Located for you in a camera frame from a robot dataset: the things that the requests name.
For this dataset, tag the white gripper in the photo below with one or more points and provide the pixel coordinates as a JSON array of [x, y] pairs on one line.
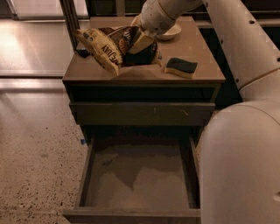
[[150, 21]]

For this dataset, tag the brown chip bag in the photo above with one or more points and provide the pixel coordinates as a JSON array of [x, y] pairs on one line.
[[110, 48]]

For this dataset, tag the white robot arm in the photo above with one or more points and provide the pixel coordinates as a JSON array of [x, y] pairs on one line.
[[239, 163]]

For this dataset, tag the brown drawer cabinet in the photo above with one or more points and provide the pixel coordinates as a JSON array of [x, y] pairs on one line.
[[86, 81]]

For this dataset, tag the closed top drawer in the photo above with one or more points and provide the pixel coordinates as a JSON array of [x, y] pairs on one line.
[[142, 113]]

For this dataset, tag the open middle drawer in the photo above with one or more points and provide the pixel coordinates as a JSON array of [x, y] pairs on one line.
[[138, 182]]

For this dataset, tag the white ceramic bowl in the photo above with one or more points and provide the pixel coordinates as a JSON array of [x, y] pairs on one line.
[[171, 33]]

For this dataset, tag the green yellow sponge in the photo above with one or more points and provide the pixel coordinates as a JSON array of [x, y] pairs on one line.
[[181, 68]]

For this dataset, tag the black snack bar packet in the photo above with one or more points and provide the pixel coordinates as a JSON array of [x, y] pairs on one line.
[[83, 53]]

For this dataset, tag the blue tape piece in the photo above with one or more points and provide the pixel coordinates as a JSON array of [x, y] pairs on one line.
[[83, 141]]

